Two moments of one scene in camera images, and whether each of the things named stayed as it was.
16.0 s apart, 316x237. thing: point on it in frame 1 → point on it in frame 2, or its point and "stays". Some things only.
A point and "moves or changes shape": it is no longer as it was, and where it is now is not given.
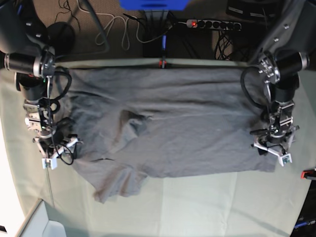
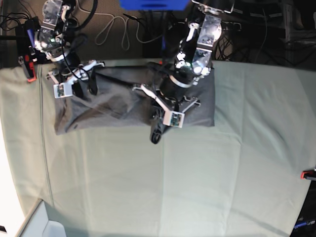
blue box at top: x=154 y=5 stays
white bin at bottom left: x=37 y=224 stays
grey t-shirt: x=131 y=123 moves or changes shape
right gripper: x=281 y=133 → x=174 y=87
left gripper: x=49 y=138 → x=70 y=60
